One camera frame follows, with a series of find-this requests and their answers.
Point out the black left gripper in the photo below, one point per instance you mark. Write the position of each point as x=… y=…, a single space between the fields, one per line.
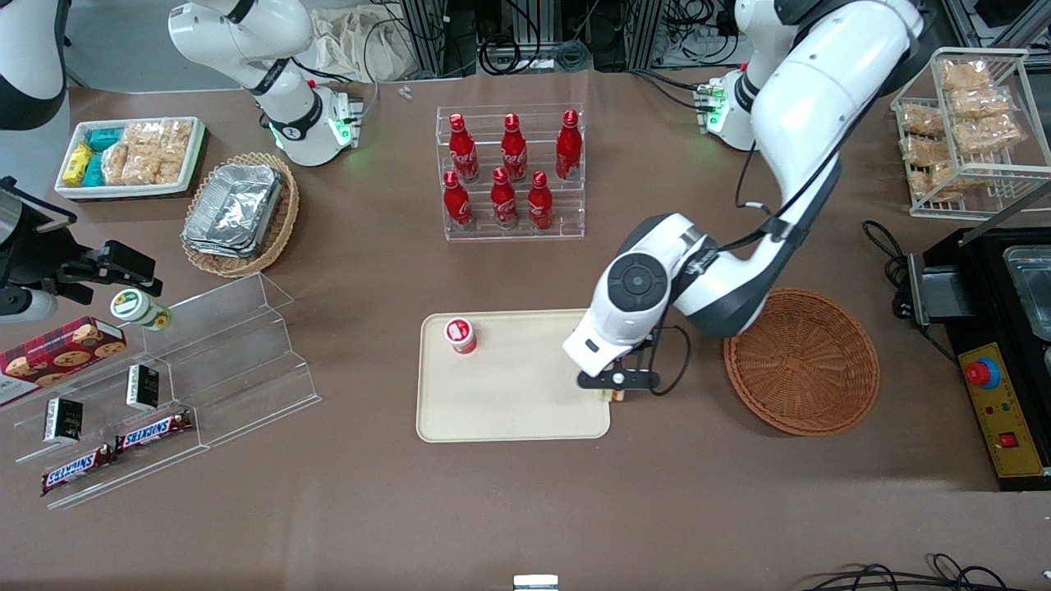
x=644 y=346

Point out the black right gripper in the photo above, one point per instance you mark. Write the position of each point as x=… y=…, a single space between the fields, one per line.
x=34 y=256

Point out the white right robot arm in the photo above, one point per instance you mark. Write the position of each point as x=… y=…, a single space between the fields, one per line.
x=283 y=98

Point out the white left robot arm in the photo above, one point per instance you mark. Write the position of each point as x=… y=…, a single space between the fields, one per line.
x=821 y=107

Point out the cream plastic tray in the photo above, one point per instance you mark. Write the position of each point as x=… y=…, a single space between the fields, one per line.
x=513 y=394

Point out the light wicker basket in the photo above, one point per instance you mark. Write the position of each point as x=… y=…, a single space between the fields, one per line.
x=279 y=222

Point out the brown wicker basket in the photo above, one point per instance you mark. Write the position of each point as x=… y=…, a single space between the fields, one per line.
x=800 y=361

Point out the green sunflower yogurt cup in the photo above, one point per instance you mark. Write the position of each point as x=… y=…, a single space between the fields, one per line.
x=135 y=307

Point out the black chocolate box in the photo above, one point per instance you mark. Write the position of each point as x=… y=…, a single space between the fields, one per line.
x=61 y=420
x=142 y=387

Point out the red plaid cookie box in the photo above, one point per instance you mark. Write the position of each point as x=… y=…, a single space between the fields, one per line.
x=57 y=355

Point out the stack of foil trays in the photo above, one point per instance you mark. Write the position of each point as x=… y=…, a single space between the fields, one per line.
x=234 y=209

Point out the clear acrylic tiered stand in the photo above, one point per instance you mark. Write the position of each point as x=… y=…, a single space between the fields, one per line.
x=238 y=361

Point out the clear rice cracker bag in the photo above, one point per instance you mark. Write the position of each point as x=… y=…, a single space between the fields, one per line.
x=117 y=164
x=156 y=167
x=144 y=135
x=176 y=134

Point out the teal snack pack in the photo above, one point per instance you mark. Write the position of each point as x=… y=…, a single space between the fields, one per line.
x=105 y=138
x=94 y=171

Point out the white plastic snack bin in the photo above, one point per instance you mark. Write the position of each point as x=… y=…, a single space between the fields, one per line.
x=190 y=164

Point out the Snickers chocolate bar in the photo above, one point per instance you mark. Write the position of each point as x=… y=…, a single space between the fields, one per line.
x=153 y=432
x=78 y=469

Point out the yellow snack pack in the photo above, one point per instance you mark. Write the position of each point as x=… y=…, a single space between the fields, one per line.
x=76 y=162

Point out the red yogurt cup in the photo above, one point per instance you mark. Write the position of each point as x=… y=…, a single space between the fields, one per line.
x=461 y=335

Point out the clear acrylic bottle rack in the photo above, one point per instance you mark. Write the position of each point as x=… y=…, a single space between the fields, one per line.
x=509 y=234

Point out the small white box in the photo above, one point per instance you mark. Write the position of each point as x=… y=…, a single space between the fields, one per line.
x=535 y=583

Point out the red cola bottle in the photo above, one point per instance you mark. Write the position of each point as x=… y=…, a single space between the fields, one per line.
x=514 y=149
x=503 y=199
x=462 y=149
x=456 y=202
x=568 y=148
x=539 y=202

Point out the white cloth bag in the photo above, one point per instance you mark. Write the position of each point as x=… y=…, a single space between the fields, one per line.
x=361 y=41

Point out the red emergency stop button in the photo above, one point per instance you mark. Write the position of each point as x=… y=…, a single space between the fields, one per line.
x=983 y=373

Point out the black appliance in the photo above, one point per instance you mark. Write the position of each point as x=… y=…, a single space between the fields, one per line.
x=985 y=295

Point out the clear fried snack bag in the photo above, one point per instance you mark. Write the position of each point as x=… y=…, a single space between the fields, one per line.
x=921 y=121
x=944 y=179
x=965 y=75
x=924 y=151
x=981 y=103
x=989 y=133

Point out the yellow control panel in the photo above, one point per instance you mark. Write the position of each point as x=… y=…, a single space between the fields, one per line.
x=1014 y=427

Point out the metal pan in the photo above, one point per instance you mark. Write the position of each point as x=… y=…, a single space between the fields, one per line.
x=1030 y=287

